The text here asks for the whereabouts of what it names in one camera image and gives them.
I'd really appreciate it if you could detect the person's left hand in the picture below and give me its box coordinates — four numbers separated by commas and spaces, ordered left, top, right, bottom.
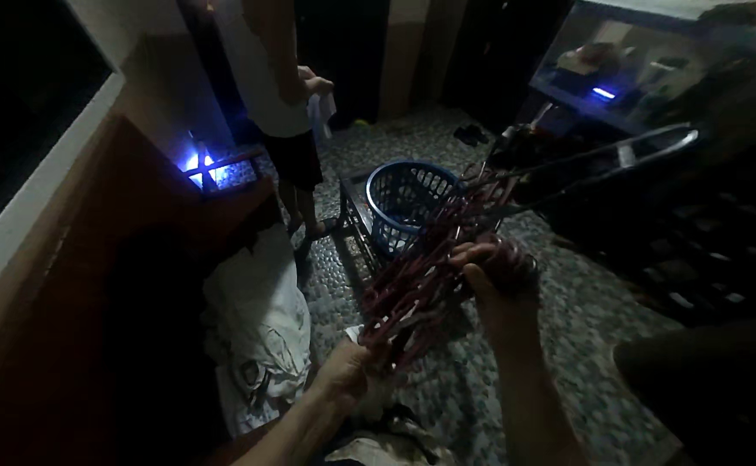
314, 340, 373, 415

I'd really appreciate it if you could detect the glass display cabinet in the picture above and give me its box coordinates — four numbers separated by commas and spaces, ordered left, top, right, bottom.
530, 0, 756, 140

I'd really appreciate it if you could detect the beige cloth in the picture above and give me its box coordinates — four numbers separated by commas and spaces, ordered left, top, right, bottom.
325, 416, 455, 466

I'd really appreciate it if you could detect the crumpled white cloth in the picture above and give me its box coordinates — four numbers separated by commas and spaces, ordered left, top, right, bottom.
203, 223, 313, 436

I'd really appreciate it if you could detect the person's right forearm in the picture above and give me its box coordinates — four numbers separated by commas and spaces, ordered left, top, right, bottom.
475, 291, 591, 466

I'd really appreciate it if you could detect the pair of dark sandals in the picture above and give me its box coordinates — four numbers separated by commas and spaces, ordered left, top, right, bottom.
453, 125, 490, 147

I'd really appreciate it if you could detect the person's left forearm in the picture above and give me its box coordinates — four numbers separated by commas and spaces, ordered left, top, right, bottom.
230, 378, 358, 466

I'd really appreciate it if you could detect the blue plastic laundry basket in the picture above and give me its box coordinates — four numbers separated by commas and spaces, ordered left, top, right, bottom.
365, 160, 466, 258

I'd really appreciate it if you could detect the white cloth piece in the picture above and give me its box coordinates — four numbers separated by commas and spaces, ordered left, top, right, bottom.
307, 92, 337, 141

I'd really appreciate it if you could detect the person's right hand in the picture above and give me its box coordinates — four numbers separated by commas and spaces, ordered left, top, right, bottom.
450, 234, 539, 305

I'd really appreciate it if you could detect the bundle of maroon clothes hangers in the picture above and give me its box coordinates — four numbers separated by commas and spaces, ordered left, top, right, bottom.
358, 162, 521, 375

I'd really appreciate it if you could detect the black perforated plastic crate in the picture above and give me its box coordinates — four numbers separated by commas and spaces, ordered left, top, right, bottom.
546, 162, 756, 327

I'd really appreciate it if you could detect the dark metal stool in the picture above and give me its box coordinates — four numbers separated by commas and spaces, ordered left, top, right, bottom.
339, 170, 392, 276

